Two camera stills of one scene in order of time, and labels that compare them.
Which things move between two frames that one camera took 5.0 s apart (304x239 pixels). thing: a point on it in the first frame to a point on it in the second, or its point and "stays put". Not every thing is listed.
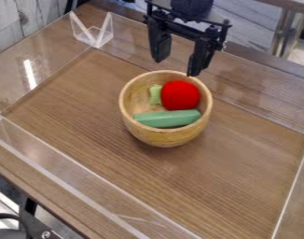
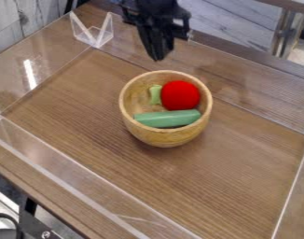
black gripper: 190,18 to 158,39
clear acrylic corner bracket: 97,35 stays put
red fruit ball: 181,95 stays put
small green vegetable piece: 155,94 stays put
